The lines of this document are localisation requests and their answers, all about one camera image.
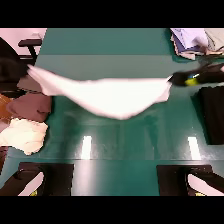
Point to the pale lavender garment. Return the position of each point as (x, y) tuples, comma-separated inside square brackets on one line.
[(188, 40)]

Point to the white T-shirt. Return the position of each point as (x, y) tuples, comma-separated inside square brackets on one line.
[(116, 96)]

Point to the black garment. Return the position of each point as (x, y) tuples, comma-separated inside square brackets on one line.
[(213, 115)]

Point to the pale grey garment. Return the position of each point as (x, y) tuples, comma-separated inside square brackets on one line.
[(216, 38)]

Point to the orange-brown garment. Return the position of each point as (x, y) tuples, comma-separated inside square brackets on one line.
[(4, 108)]

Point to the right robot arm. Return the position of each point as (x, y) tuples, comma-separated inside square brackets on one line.
[(203, 183)]

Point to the brown garment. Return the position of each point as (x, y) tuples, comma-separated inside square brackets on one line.
[(31, 106)]

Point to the cream garment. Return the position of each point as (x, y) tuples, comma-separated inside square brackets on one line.
[(25, 135)]

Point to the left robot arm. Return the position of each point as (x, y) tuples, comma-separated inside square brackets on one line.
[(33, 183)]

